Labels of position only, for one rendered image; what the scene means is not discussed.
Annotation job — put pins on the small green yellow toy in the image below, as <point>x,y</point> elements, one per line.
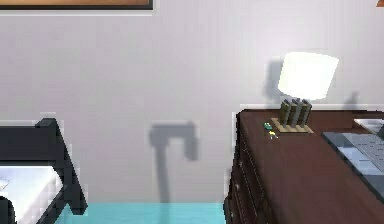
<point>269,128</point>

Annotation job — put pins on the white shade table lamp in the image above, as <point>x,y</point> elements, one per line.
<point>306,80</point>

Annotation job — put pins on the dark brown wooden dresser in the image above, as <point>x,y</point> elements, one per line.
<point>300,173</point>

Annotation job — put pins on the grey open laptop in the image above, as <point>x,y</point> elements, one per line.
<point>363,150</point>

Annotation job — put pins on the black frame white bed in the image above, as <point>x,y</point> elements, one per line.
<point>40,146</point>

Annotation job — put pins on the orange framed wall picture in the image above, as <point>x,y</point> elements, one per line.
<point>381,2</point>

